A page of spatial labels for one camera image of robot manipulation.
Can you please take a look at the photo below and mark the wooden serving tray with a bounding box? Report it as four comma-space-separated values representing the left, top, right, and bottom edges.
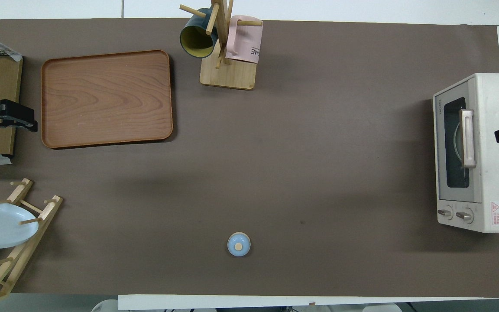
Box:
41, 49, 174, 150

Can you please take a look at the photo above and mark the wooden dish rack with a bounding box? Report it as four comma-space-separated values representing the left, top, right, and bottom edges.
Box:
0, 178, 64, 309

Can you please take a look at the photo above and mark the dark green mug yellow inside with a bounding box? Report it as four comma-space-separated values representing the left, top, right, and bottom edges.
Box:
179, 8, 219, 59

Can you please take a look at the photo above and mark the white round object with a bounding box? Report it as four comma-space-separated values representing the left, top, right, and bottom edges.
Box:
91, 299, 119, 312

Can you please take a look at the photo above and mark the wooden mug tree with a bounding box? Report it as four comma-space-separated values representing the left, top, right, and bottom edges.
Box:
179, 0, 263, 91

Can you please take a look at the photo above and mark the brown table mat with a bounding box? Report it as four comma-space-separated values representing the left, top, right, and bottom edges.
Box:
0, 18, 499, 299

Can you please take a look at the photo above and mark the pink mug with print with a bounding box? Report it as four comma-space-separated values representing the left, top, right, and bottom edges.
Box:
225, 15, 264, 65

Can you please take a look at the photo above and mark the blue jar with wooden knob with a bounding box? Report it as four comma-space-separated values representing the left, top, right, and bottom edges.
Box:
227, 232, 251, 257

